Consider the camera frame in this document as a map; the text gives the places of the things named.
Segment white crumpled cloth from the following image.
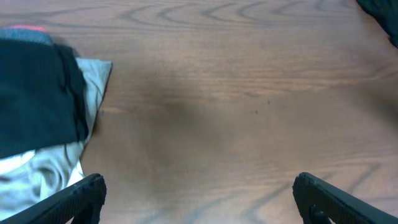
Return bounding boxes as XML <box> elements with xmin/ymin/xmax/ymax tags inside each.
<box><xmin>1</xmin><ymin>148</ymin><xmax>84</xmax><ymax>220</ymax></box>

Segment black folded garment pile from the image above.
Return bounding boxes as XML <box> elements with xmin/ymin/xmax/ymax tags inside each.
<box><xmin>356</xmin><ymin>0</ymin><xmax>397</xmax><ymax>47</ymax></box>

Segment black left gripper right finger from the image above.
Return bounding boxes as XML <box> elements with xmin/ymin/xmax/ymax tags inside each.
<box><xmin>292</xmin><ymin>172</ymin><xmax>397</xmax><ymax>224</ymax></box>

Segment beige folded cloth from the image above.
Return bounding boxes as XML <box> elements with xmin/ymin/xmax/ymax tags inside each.
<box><xmin>0</xmin><ymin>57</ymin><xmax>113</xmax><ymax>200</ymax></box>

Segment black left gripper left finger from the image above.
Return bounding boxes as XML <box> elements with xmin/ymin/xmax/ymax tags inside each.
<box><xmin>1</xmin><ymin>174</ymin><xmax>106</xmax><ymax>224</ymax></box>

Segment black leggings with red waistband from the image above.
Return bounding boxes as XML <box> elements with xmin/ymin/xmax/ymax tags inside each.
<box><xmin>1</xmin><ymin>28</ymin><xmax>88</xmax><ymax>158</ymax></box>

